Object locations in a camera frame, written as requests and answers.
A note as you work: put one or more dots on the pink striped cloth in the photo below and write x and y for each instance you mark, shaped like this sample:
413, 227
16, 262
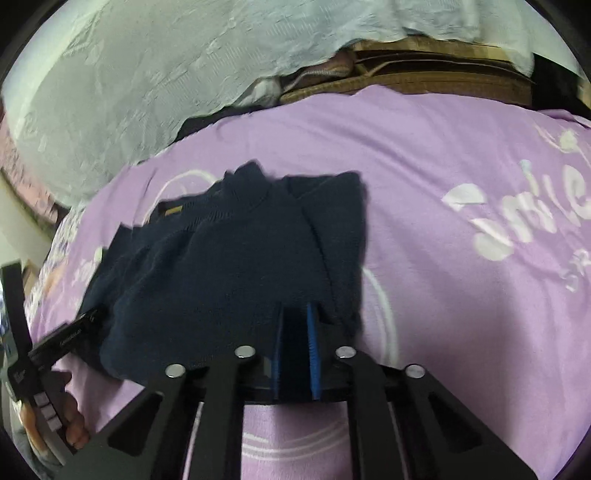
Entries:
323, 70

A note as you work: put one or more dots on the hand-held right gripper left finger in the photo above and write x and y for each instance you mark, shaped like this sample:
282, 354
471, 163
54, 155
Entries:
277, 350

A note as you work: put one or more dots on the person's left hand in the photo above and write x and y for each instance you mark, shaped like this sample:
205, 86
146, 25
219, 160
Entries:
76, 417

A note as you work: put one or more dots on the purple floral bedsheet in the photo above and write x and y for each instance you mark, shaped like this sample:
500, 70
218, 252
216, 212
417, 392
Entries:
57, 249

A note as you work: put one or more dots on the brown woven mats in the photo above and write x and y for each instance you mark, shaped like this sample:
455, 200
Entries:
438, 69

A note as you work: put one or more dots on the navy knit cardigan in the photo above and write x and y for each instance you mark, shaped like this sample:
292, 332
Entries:
221, 277

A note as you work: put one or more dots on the white lace cloth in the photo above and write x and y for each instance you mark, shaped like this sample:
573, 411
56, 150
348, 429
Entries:
138, 83

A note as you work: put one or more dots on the white cloth bundle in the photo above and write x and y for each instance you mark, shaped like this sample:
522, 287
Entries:
261, 90

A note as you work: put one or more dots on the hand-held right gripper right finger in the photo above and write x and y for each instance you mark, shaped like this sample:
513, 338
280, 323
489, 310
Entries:
315, 350

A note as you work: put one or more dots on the purple printed blanket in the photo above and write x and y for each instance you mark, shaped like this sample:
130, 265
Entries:
438, 300

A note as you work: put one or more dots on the pink floral cloth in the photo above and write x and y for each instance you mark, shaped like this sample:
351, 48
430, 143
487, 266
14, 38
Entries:
32, 189

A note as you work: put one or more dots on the black cloth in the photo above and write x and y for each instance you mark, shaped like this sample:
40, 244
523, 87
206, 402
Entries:
207, 122

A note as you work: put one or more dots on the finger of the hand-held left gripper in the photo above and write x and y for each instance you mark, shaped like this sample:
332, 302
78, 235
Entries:
64, 337

